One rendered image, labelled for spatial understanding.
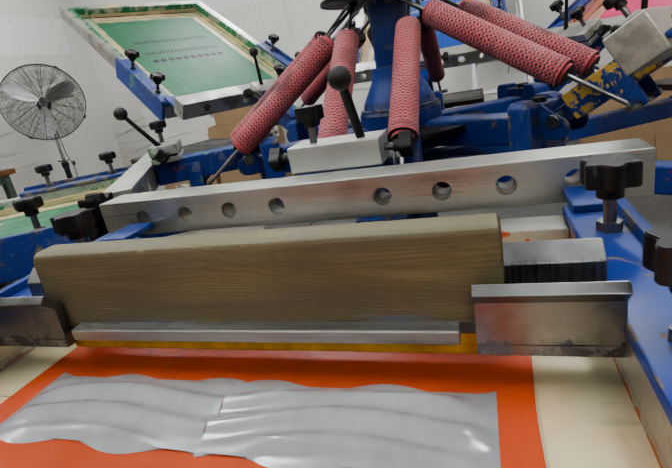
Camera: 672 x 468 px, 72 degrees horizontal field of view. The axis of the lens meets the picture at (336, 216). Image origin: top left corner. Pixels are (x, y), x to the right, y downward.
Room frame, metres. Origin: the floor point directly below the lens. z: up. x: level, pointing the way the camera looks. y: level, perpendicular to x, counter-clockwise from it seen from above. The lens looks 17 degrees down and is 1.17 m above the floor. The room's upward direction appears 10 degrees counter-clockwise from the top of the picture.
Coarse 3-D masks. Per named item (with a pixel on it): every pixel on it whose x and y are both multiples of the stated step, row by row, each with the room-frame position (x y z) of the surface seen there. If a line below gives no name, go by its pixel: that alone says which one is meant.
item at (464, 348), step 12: (180, 348) 0.36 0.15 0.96; (192, 348) 0.35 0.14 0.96; (204, 348) 0.35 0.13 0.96; (216, 348) 0.34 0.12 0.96; (228, 348) 0.34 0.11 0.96; (240, 348) 0.33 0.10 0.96; (252, 348) 0.33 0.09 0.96; (264, 348) 0.33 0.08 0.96; (276, 348) 0.32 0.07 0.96; (288, 348) 0.32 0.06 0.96; (300, 348) 0.32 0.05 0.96; (312, 348) 0.31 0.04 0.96; (324, 348) 0.31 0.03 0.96; (336, 348) 0.31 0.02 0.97; (348, 348) 0.30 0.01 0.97; (360, 348) 0.30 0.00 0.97; (372, 348) 0.30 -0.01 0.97; (384, 348) 0.30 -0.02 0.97; (396, 348) 0.29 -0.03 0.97; (408, 348) 0.29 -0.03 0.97; (420, 348) 0.29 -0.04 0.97; (432, 348) 0.28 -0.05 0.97; (444, 348) 0.28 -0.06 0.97; (456, 348) 0.28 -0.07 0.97; (468, 348) 0.28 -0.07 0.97
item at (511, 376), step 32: (288, 352) 0.33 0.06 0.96; (320, 352) 0.32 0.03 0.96; (352, 352) 0.31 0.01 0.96; (384, 352) 0.31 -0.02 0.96; (320, 384) 0.28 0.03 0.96; (352, 384) 0.28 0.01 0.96; (416, 384) 0.26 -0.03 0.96; (448, 384) 0.26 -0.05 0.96; (480, 384) 0.25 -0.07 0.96; (512, 384) 0.25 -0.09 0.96; (512, 416) 0.22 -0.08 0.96; (512, 448) 0.20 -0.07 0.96
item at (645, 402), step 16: (512, 224) 0.43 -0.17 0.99; (528, 224) 0.42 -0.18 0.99; (544, 224) 0.41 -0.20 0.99; (560, 224) 0.41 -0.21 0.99; (512, 240) 0.41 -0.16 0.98; (528, 240) 0.41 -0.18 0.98; (544, 240) 0.40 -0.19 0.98; (0, 352) 0.39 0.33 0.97; (16, 352) 0.40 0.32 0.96; (0, 368) 0.38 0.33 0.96; (624, 368) 0.23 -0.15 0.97; (640, 368) 0.20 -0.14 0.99; (624, 384) 0.23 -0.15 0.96; (640, 384) 0.20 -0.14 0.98; (640, 400) 0.20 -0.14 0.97; (656, 400) 0.18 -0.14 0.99; (640, 416) 0.20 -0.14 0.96; (656, 416) 0.18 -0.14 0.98; (656, 432) 0.18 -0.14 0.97; (656, 448) 0.18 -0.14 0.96
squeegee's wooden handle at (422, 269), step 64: (64, 256) 0.37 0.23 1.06; (128, 256) 0.35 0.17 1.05; (192, 256) 0.33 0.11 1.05; (256, 256) 0.31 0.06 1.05; (320, 256) 0.30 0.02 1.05; (384, 256) 0.28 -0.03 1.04; (448, 256) 0.27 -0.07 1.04; (128, 320) 0.36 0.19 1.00; (192, 320) 0.33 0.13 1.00; (256, 320) 0.32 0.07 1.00; (320, 320) 0.30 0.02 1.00; (384, 320) 0.28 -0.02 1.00; (448, 320) 0.27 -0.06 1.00
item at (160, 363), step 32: (96, 352) 0.39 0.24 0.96; (128, 352) 0.38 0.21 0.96; (160, 352) 0.37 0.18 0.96; (192, 352) 0.36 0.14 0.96; (224, 352) 0.35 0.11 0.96; (256, 352) 0.34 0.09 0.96; (32, 384) 0.35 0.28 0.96; (0, 416) 0.31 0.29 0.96; (0, 448) 0.28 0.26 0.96; (32, 448) 0.27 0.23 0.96; (64, 448) 0.26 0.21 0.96
